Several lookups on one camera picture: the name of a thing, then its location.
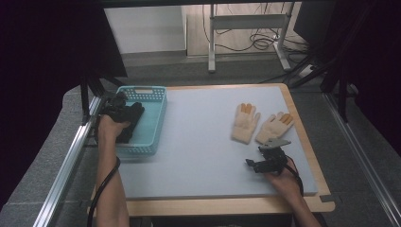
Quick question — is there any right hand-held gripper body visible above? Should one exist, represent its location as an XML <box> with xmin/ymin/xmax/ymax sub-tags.
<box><xmin>258</xmin><ymin>138</ymin><xmax>291</xmax><ymax>174</ymax></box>

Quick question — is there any black metal stand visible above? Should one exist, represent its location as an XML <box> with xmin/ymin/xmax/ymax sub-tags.
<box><xmin>79</xmin><ymin>72</ymin><xmax>127</xmax><ymax>124</ymax></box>
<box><xmin>289</xmin><ymin>0</ymin><xmax>379</xmax><ymax>124</ymax></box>

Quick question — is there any white power strip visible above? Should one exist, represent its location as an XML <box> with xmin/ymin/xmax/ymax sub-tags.
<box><xmin>297</xmin><ymin>64</ymin><xmax>316</xmax><ymax>79</ymax></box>

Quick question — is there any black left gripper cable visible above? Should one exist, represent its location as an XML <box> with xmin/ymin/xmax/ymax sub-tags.
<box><xmin>86</xmin><ymin>155</ymin><xmax>122</xmax><ymax>227</ymax></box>

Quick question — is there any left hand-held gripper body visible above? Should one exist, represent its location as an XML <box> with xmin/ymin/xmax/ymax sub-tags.
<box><xmin>100</xmin><ymin>91</ymin><xmax>133</xmax><ymax>124</ymax></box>

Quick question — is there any white cabinet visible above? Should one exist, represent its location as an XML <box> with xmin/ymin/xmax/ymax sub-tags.
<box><xmin>103</xmin><ymin>5</ymin><xmax>187</xmax><ymax>60</ymax></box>

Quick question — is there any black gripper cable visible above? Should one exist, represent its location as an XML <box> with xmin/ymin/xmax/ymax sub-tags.
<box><xmin>285</xmin><ymin>155</ymin><xmax>305</xmax><ymax>197</ymax></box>
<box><xmin>86</xmin><ymin>155</ymin><xmax>122</xmax><ymax>227</ymax></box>

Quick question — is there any person's right hand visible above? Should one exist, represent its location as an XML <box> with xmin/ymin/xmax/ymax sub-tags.
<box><xmin>263</xmin><ymin>157</ymin><xmax>304</xmax><ymax>201</ymax></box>

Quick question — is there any person's left hand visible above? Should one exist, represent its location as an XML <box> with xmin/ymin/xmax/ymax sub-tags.
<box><xmin>96</xmin><ymin>113</ymin><xmax>131</xmax><ymax>143</ymax></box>

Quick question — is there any tangle of black floor cables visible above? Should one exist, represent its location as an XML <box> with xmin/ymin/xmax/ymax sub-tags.
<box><xmin>201</xmin><ymin>3</ymin><xmax>313</xmax><ymax>64</ymax></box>

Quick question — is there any dark curtain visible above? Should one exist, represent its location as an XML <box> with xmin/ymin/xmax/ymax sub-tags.
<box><xmin>0</xmin><ymin>0</ymin><xmax>127</xmax><ymax>209</ymax></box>
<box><xmin>327</xmin><ymin>0</ymin><xmax>401</xmax><ymax>155</ymax></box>

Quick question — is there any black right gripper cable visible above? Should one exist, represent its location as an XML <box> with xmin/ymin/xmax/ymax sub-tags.
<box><xmin>285</xmin><ymin>155</ymin><xmax>305</xmax><ymax>197</ymax></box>

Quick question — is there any white metal desk frame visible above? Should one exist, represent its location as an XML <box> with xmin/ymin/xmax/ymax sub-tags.
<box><xmin>207</xmin><ymin>3</ymin><xmax>292</xmax><ymax>74</ymax></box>

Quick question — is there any light blue plastic basket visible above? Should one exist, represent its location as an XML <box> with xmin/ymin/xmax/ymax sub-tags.
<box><xmin>108</xmin><ymin>85</ymin><xmax>168</xmax><ymax>158</ymax></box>

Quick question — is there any white foam mat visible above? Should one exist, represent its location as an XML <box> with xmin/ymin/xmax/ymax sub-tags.
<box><xmin>117</xmin><ymin>85</ymin><xmax>319</xmax><ymax>201</ymax></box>

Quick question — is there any aluminium rail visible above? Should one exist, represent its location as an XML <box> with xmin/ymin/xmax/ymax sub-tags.
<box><xmin>323</xmin><ymin>93</ymin><xmax>401</xmax><ymax>226</ymax></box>
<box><xmin>32</xmin><ymin>96</ymin><xmax>102</xmax><ymax>227</ymax></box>

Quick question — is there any beige glove with orange fingers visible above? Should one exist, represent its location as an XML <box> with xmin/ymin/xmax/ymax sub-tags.
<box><xmin>254</xmin><ymin>111</ymin><xmax>295</xmax><ymax>145</ymax></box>
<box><xmin>231</xmin><ymin>102</ymin><xmax>261</xmax><ymax>145</ymax></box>

